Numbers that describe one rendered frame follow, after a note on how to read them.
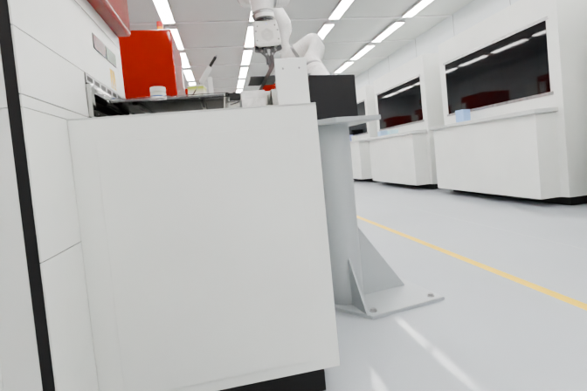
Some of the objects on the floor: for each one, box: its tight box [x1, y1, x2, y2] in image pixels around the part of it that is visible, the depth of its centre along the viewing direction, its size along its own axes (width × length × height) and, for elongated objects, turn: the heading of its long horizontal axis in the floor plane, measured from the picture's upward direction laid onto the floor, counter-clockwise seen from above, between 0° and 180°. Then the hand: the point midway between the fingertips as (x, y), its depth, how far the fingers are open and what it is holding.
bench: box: [367, 53, 445, 189], centre depth 637 cm, size 108×180×200 cm
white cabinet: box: [67, 104, 340, 391], centre depth 144 cm, size 64×96×82 cm
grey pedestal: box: [317, 114, 445, 319], centre depth 170 cm, size 51×44×82 cm
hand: (270, 61), depth 143 cm, fingers closed
